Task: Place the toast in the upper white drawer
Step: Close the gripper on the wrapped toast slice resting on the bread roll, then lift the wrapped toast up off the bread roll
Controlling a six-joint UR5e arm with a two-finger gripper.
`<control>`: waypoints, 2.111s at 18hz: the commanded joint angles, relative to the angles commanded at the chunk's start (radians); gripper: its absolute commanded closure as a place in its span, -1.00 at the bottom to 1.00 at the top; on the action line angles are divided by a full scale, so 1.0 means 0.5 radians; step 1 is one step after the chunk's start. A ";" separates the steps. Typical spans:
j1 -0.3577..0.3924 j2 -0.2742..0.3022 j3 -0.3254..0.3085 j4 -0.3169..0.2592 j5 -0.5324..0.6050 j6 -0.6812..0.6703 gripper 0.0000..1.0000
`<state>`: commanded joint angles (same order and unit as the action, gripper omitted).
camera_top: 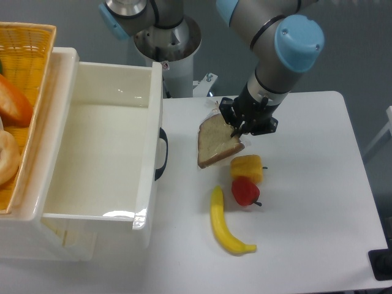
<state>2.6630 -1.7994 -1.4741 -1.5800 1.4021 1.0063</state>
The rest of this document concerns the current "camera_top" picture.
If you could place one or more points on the yellow woven basket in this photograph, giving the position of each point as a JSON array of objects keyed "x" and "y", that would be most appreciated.
[{"x": 25, "y": 55}]

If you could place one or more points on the black device at table edge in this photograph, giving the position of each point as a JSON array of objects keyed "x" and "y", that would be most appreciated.
[{"x": 380, "y": 260}]

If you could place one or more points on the black drawer handle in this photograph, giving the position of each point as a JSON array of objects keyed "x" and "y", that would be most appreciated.
[{"x": 162, "y": 154}]

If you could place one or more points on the bagged toast slice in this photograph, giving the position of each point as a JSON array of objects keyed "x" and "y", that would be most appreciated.
[{"x": 214, "y": 141}]

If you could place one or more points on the orange bread loaf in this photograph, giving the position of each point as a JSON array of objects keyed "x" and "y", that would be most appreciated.
[{"x": 15, "y": 107}]

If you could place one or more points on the yellow banana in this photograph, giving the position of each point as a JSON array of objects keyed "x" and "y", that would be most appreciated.
[{"x": 221, "y": 232}]

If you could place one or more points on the metal table clamp bracket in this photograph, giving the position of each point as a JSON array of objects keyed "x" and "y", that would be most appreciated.
[{"x": 204, "y": 87}]

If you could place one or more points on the beige bagel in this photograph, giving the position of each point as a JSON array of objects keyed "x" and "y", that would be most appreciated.
[{"x": 10, "y": 156}]

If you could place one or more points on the yellow bell pepper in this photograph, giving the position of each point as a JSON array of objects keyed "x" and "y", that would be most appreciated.
[{"x": 249, "y": 166}]

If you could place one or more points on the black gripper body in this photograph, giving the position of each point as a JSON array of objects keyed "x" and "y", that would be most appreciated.
[{"x": 258, "y": 115}]

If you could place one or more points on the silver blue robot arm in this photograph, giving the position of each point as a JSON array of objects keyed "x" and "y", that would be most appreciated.
[{"x": 286, "y": 43}]

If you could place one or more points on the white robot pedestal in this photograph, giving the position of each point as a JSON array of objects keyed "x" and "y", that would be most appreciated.
[{"x": 174, "y": 49}]

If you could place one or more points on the white frame at right edge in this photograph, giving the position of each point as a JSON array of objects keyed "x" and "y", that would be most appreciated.
[{"x": 379, "y": 141}]

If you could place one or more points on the red bell pepper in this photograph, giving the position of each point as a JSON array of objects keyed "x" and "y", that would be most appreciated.
[{"x": 245, "y": 192}]

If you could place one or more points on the white drawer cabinet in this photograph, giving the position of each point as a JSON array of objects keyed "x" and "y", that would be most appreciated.
[{"x": 25, "y": 232}]

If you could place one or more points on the open upper white drawer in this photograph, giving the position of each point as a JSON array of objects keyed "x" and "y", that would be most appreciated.
[{"x": 104, "y": 173}]

